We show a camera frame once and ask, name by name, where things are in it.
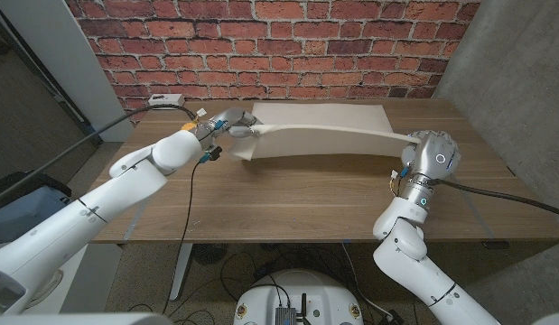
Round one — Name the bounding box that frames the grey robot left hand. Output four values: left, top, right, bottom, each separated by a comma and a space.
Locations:
198, 107, 265, 148

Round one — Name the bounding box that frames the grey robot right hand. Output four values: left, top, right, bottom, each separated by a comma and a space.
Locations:
399, 129, 461, 184

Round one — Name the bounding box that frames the cream memory foam sheet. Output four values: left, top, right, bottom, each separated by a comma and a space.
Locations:
228, 102, 423, 162

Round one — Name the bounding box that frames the white power strip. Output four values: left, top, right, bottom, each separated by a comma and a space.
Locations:
148, 93, 186, 109

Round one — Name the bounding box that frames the red brick printed backdrop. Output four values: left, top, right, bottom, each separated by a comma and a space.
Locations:
64, 0, 483, 125

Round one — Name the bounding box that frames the black round floor object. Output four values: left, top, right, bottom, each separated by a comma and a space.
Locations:
191, 243, 228, 266

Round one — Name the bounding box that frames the white table leg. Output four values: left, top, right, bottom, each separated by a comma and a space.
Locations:
168, 243, 194, 302

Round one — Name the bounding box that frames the white robot torso base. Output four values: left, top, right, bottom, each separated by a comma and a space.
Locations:
233, 269, 365, 325

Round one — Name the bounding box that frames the black antenna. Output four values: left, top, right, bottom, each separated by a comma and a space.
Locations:
299, 292, 312, 325

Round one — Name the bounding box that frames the small grey electronics box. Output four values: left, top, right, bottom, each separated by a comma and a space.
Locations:
274, 305, 299, 325

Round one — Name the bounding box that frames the black bag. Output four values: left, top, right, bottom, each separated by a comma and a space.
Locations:
0, 170, 72, 212

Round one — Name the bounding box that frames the blue storage container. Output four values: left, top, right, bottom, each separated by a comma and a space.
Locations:
0, 187, 70, 249

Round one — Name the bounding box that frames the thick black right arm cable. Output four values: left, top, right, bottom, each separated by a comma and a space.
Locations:
428, 178, 559, 219

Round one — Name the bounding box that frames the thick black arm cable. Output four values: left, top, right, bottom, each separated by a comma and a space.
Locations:
428, 178, 559, 219
0, 103, 198, 209

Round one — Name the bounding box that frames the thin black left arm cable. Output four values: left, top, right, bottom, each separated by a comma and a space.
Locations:
161, 157, 206, 315

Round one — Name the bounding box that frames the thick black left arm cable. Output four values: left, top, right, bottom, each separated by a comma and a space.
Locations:
0, 103, 198, 209

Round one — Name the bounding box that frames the white floor cable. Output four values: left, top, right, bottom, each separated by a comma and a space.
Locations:
340, 242, 394, 320

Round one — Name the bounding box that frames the white wall panel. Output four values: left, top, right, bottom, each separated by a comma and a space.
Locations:
0, 0, 135, 144

